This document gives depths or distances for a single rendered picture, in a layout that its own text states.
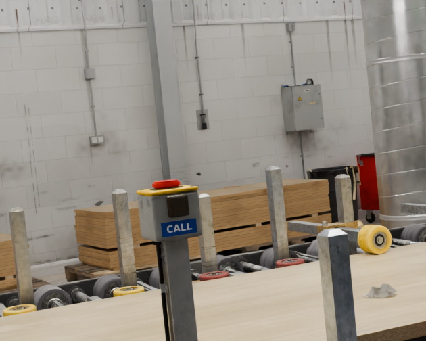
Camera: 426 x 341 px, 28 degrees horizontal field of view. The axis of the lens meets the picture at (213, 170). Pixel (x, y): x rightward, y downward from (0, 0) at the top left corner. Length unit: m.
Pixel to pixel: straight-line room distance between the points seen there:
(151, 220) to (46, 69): 7.45
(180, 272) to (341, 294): 0.27
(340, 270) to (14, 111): 7.28
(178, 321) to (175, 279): 0.06
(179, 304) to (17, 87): 7.35
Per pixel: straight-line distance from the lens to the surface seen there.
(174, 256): 1.20
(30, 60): 8.56
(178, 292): 1.21
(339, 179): 2.59
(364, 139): 10.46
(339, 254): 1.31
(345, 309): 1.33
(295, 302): 1.88
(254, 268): 2.89
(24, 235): 2.25
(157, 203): 1.17
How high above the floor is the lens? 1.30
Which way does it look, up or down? 3 degrees down
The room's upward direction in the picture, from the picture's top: 6 degrees counter-clockwise
